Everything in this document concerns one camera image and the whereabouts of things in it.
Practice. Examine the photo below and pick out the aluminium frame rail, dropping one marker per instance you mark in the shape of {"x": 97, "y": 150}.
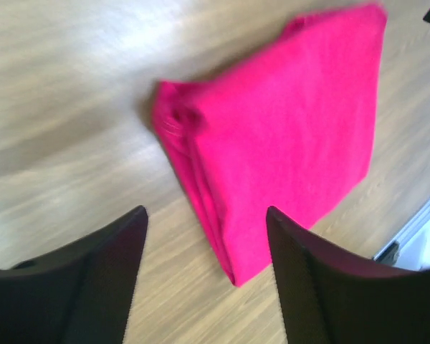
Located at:
{"x": 406, "y": 249}

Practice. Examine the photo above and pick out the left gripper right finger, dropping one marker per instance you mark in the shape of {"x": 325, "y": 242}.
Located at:
{"x": 330, "y": 295}

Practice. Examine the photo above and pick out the magenta t shirt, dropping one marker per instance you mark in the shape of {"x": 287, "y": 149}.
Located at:
{"x": 292, "y": 126}

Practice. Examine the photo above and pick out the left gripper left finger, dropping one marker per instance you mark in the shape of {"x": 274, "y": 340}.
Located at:
{"x": 79, "y": 293}

